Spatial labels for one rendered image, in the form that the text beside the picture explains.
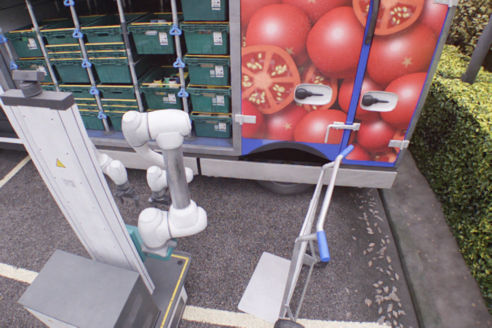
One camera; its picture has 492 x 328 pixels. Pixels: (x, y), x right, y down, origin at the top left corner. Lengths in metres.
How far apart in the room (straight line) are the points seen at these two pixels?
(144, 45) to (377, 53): 1.83
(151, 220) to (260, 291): 1.17
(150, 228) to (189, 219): 0.22
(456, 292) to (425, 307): 0.32
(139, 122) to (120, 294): 0.85
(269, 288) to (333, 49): 1.89
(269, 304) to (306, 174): 1.19
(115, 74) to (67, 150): 1.57
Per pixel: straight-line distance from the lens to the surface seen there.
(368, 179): 2.81
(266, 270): 2.47
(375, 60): 2.18
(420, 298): 2.63
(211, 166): 2.70
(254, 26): 2.02
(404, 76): 2.30
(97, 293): 1.62
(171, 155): 1.37
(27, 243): 3.33
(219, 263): 2.52
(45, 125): 1.25
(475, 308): 2.81
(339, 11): 2.03
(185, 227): 1.60
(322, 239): 1.18
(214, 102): 2.49
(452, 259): 2.97
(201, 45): 2.32
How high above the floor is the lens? 2.17
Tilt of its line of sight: 36 degrees down
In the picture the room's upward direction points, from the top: straight up
